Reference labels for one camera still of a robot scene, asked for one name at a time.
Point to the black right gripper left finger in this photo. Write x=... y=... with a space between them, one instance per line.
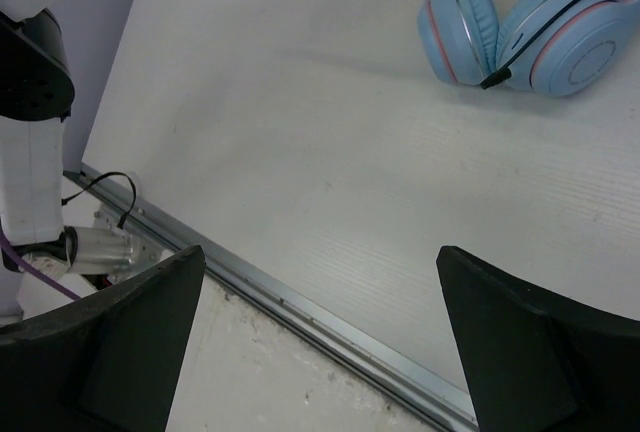
x=110 y=361

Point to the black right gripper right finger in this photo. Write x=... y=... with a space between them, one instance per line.
x=535 y=360

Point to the pink blue cat-ear headphones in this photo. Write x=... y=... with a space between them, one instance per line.
x=553 y=48

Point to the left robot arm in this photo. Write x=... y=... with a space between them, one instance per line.
x=36 y=96

